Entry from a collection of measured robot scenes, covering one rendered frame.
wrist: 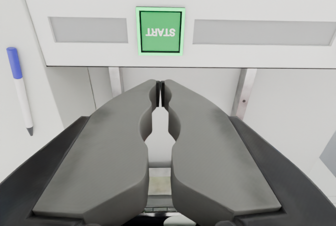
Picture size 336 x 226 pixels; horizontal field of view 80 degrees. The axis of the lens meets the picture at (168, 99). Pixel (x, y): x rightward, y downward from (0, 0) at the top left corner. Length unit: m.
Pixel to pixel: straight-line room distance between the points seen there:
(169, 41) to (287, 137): 0.46
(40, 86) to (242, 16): 0.28
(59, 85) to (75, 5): 0.13
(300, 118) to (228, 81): 0.22
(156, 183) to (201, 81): 0.29
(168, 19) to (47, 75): 0.18
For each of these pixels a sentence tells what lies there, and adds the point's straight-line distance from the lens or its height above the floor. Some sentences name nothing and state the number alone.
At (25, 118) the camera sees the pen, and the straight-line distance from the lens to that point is 0.36.
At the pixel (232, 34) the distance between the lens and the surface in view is 0.28.
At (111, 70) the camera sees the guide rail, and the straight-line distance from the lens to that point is 0.41.
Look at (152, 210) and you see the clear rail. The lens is 0.64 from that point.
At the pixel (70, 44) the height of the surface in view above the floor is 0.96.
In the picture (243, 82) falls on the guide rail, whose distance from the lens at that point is 0.44.
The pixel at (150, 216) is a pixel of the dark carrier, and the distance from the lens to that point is 0.68.
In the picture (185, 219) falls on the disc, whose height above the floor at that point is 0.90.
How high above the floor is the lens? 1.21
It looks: 57 degrees down
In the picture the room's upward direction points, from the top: 177 degrees clockwise
